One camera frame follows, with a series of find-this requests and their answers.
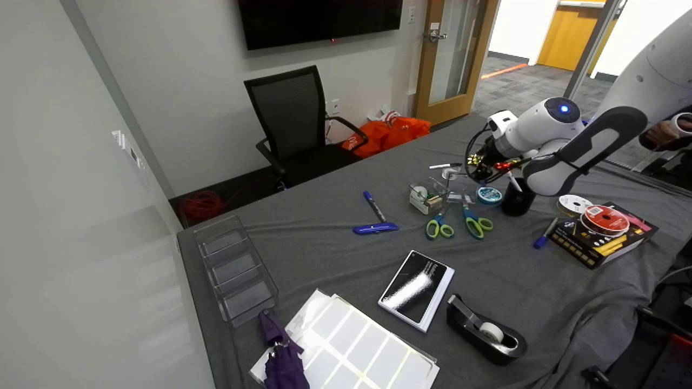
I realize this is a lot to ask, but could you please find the white label sheet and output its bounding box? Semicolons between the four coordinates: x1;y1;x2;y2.
249;288;441;389

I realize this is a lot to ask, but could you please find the blue clear tape roll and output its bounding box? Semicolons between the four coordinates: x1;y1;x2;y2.
475;186;503;204

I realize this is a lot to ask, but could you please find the red object on floor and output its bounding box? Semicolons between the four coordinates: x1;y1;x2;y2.
179;190;227;225

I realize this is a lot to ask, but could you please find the clear plastic organizer tray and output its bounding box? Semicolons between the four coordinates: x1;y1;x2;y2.
194;217;274;328

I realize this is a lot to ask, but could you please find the white marker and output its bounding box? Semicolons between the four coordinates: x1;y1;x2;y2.
428;162;462;170

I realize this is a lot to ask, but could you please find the red white tape roll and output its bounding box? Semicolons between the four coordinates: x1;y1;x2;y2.
581;204;630;236

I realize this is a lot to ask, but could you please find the green scissors left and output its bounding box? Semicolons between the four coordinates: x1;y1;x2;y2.
423;211;457;240

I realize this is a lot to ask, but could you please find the grey tablecloth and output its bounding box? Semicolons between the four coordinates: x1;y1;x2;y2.
179;123;692;389

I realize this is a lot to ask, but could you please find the black cup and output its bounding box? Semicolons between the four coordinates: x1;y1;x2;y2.
502;186;533;216

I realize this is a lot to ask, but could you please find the wooden door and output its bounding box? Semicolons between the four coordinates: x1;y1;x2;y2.
413;0;500;126

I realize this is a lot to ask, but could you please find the green blue scissors right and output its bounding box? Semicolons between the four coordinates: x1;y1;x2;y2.
462;203;492;240

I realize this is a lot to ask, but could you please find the blue pen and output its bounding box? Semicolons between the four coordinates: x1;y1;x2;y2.
362;190;387;223

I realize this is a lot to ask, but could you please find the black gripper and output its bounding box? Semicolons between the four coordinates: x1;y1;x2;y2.
465;123;520;184

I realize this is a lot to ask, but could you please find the black mesh office chair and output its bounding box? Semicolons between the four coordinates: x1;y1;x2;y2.
244;64;367;187

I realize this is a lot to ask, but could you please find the purple cloth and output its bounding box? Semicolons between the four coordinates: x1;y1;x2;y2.
260;310;309;389

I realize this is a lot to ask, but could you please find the black tablet with white case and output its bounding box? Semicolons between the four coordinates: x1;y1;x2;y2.
379;250;457;333

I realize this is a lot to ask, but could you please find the black yellow book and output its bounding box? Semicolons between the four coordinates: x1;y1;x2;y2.
550;203;658;268

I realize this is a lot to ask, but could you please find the orange bag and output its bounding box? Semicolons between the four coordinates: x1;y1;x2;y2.
341;117;433;157

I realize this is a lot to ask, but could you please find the wall mounted black television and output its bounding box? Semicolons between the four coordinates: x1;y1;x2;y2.
238;0;401;50

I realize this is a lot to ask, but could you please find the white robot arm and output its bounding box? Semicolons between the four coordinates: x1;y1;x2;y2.
462;11;692;196

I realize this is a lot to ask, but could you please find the black tape dispenser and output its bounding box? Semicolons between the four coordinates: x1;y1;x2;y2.
446;293;527;364

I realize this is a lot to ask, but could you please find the blue marker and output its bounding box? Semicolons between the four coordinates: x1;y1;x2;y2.
531;217;559;248

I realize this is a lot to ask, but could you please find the blue box cutter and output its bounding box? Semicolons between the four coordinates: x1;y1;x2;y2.
352;223;398;236

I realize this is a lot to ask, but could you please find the small white tape dispenser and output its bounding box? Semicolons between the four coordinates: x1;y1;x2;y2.
409;186;428;214

